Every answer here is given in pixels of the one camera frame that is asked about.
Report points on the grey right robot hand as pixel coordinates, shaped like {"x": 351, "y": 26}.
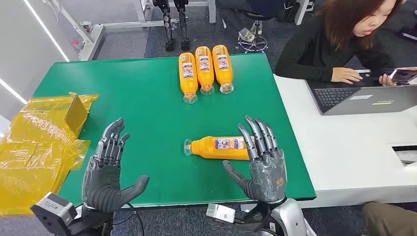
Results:
{"x": 267, "y": 176}

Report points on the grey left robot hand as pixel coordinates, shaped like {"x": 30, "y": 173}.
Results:
{"x": 101, "y": 185}

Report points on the orange detergent bottle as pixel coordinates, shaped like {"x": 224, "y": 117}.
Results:
{"x": 204, "y": 75}
{"x": 188, "y": 79}
{"x": 223, "y": 73}
{"x": 205, "y": 148}

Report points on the yellow film wrapped cardboard box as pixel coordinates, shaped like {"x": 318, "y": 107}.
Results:
{"x": 29, "y": 163}

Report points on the white desk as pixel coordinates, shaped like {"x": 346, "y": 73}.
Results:
{"x": 342, "y": 146}

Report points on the green table mat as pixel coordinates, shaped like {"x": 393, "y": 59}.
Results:
{"x": 146, "y": 97}

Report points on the grey laptop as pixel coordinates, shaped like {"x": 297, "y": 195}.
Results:
{"x": 358, "y": 104}

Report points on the person's leg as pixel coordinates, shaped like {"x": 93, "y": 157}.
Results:
{"x": 387, "y": 221}

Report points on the person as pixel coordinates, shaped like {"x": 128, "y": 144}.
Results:
{"x": 309, "y": 49}

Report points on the office stool with chrome base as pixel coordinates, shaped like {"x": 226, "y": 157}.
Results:
{"x": 257, "y": 15}

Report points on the smartphone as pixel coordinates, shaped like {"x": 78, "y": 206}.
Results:
{"x": 404, "y": 75}

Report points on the black humanoid robot leg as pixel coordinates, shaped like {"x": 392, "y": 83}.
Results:
{"x": 183, "y": 26}
{"x": 167, "y": 26}

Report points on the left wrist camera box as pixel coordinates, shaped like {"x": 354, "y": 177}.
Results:
{"x": 53, "y": 211}

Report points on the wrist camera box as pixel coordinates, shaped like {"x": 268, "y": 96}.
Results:
{"x": 53, "y": 211}
{"x": 221, "y": 213}

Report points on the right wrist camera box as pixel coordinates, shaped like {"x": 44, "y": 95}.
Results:
{"x": 221, "y": 213}

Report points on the white metal frame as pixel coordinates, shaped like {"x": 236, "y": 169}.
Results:
{"x": 94, "y": 35}

